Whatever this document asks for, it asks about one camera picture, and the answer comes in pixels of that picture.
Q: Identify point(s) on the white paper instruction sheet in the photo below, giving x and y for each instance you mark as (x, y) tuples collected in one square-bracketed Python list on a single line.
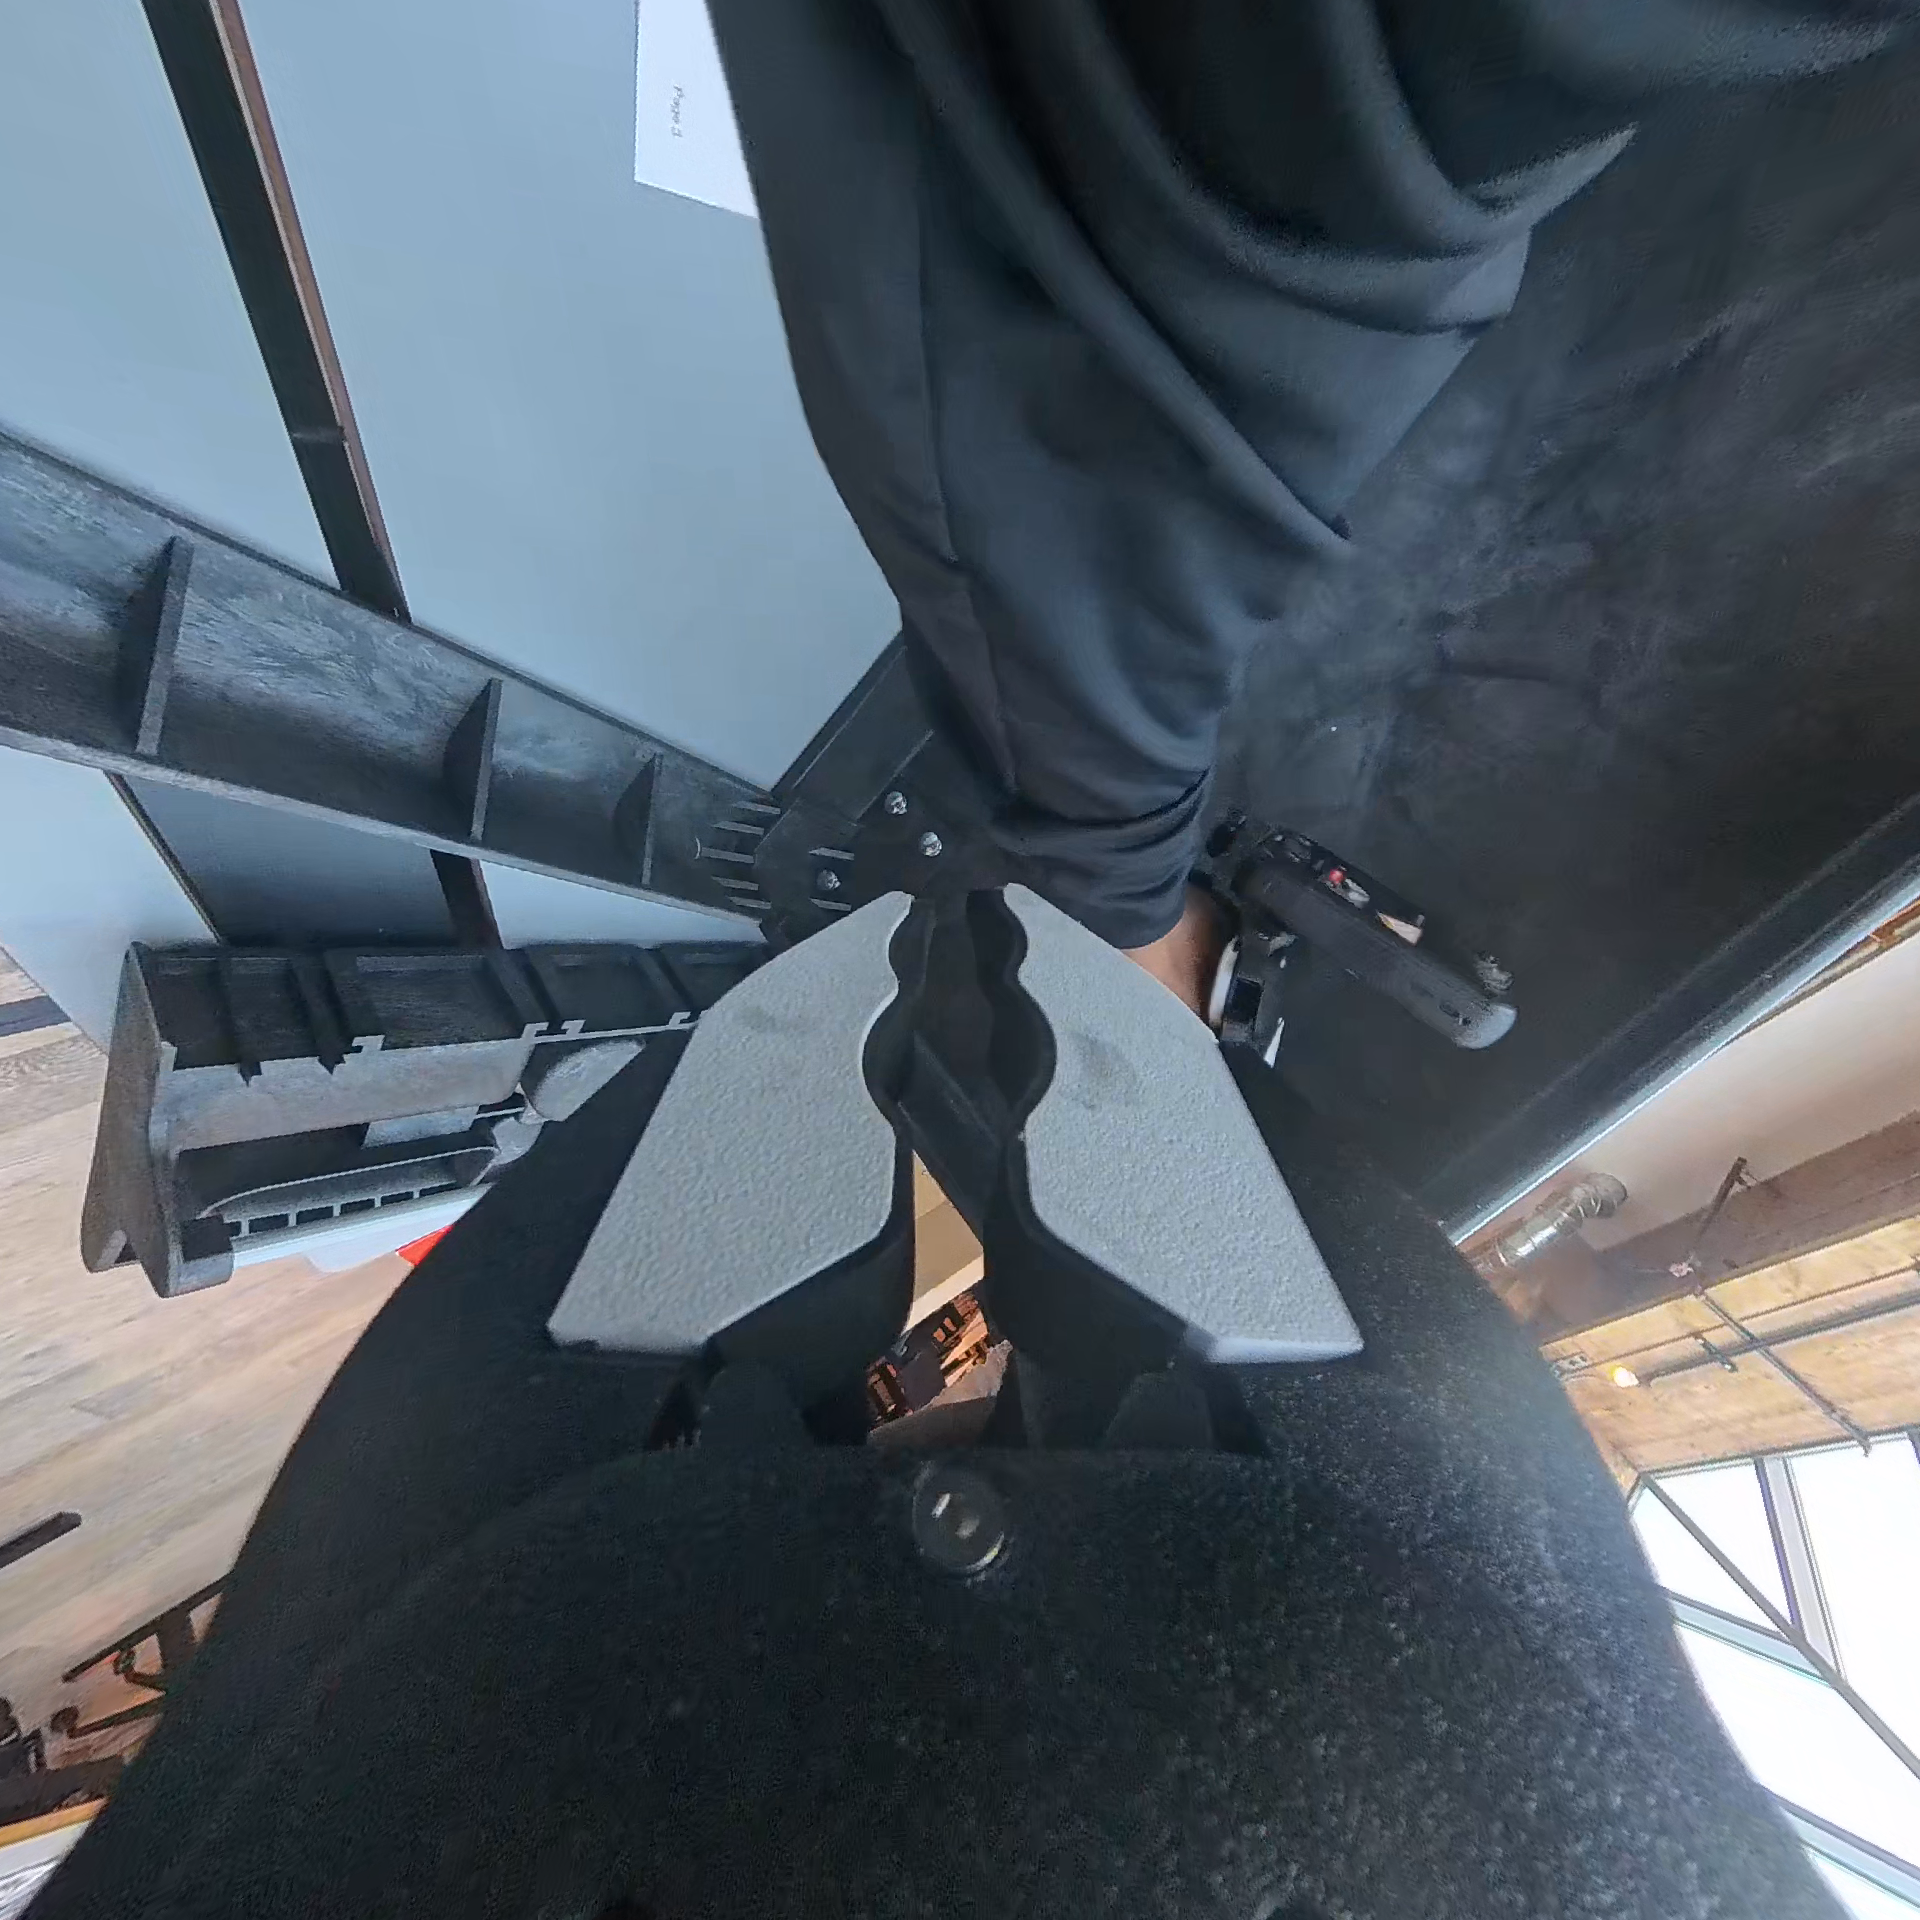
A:
[(691, 107)]

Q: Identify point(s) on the person's left forearm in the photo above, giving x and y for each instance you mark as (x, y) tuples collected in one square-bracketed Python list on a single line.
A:
[(1083, 454)]

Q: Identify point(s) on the grey desk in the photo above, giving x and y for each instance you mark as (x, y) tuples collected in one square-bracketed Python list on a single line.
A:
[(598, 373)]

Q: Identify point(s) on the large black plastic panel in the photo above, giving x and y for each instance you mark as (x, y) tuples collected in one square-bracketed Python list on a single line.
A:
[(1576, 676)]

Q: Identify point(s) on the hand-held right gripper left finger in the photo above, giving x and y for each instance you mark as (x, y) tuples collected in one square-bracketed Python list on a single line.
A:
[(746, 1140)]

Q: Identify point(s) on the large window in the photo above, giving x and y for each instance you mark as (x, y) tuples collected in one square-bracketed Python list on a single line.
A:
[(1802, 1652)]

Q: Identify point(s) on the brown desk edge strip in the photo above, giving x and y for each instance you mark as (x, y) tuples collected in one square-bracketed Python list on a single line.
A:
[(286, 301)]

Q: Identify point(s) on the metal duct pipe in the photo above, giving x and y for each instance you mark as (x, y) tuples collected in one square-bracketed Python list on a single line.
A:
[(1566, 1219)]

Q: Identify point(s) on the person's left hand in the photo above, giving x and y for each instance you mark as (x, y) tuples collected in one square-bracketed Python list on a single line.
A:
[(1190, 953)]

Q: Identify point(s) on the black ceiling track rail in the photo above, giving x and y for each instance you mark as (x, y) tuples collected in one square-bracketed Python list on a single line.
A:
[(1789, 1350)]

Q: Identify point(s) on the black metal furniture frame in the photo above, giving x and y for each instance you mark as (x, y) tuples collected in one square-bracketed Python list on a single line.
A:
[(107, 1666)]

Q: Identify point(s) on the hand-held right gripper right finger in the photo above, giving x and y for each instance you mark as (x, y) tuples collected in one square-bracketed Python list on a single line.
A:
[(1172, 1170)]

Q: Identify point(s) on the black notched plastic panel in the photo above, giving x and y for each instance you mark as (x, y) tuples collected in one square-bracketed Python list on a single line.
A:
[(342, 1079)]

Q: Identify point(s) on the black ribbed plastic panel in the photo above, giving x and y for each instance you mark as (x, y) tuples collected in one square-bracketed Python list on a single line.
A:
[(333, 706)]

